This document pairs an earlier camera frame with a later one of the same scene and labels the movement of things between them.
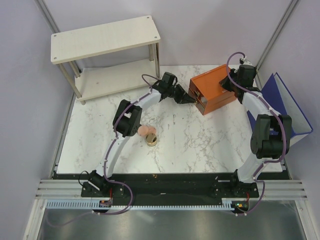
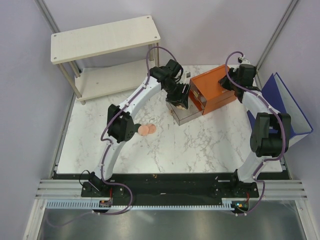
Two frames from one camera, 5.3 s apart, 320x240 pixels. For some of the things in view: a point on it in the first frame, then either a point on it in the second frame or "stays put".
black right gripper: x=224 y=84 stays put
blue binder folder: x=278 y=98 stays put
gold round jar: x=151 y=139 -> x=180 y=107
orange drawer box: x=212 y=95 stays put
